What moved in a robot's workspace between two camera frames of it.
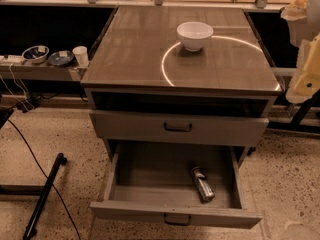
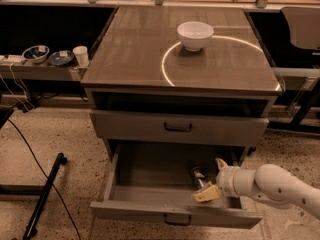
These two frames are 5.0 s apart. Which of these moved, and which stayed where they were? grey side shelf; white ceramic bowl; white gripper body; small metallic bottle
Moved: white gripper body
Stayed: grey side shelf; white ceramic bowl; small metallic bottle
